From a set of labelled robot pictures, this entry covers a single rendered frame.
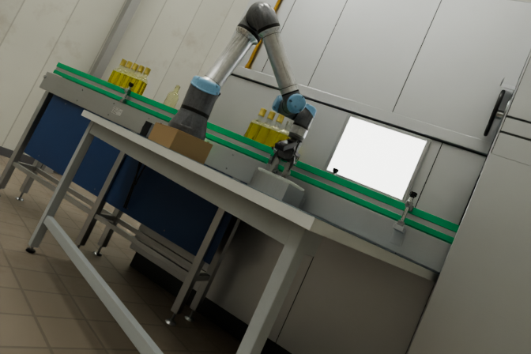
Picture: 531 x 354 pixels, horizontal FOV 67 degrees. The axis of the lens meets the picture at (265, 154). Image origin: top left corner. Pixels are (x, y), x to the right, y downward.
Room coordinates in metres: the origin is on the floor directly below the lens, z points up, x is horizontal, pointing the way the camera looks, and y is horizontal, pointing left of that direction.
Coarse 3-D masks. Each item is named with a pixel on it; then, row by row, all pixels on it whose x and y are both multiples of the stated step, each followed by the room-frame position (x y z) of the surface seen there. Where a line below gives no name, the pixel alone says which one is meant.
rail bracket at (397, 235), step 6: (414, 192) 1.62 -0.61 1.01; (408, 204) 1.59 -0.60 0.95; (408, 210) 1.62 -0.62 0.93; (402, 216) 1.62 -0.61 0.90; (402, 222) 1.62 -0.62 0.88; (396, 228) 1.61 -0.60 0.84; (402, 228) 1.60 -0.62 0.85; (396, 234) 1.71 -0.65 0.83; (402, 234) 1.70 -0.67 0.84; (390, 240) 1.71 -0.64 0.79; (396, 240) 1.70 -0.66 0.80
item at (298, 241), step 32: (96, 128) 2.00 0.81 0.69; (160, 160) 1.52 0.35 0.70; (64, 192) 2.06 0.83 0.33; (224, 192) 1.23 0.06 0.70; (256, 224) 1.11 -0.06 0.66; (288, 224) 1.03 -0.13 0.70; (288, 256) 1.00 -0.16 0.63; (96, 288) 1.53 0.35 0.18; (288, 288) 1.01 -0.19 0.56; (128, 320) 1.35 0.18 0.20; (256, 320) 1.00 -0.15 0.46; (160, 352) 1.23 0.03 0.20; (256, 352) 1.00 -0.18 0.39
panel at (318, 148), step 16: (272, 96) 2.29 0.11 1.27; (320, 112) 2.15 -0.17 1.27; (336, 112) 2.12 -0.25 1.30; (320, 128) 2.14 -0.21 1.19; (336, 128) 2.10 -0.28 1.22; (304, 144) 2.16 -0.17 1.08; (320, 144) 2.12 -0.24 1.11; (336, 144) 2.08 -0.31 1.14; (304, 160) 2.14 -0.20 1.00; (320, 160) 2.10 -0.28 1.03
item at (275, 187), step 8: (256, 176) 1.73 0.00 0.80; (264, 176) 1.71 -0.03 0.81; (272, 176) 1.70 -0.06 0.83; (256, 184) 1.72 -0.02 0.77; (264, 184) 1.71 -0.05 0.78; (272, 184) 1.69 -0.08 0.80; (280, 184) 1.68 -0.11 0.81; (288, 184) 1.66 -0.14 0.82; (264, 192) 1.70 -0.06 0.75; (272, 192) 1.68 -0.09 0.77; (280, 192) 1.67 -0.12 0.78; (288, 192) 1.69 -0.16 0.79; (296, 192) 1.77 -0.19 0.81; (288, 200) 1.73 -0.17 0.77; (296, 200) 1.81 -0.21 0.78
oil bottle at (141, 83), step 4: (148, 68) 2.55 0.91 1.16; (144, 72) 2.55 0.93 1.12; (148, 72) 2.55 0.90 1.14; (144, 76) 2.55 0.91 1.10; (136, 80) 2.55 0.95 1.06; (140, 80) 2.53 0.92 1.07; (144, 80) 2.54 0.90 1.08; (136, 84) 2.54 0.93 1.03; (140, 84) 2.53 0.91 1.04; (144, 84) 2.55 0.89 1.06; (132, 88) 2.55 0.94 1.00; (136, 88) 2.53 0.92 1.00; (140, 88) 2.54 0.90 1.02; (144, 88) 2.57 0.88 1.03; (136, 92) 2.53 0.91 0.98; (140, 92) 2.55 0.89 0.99
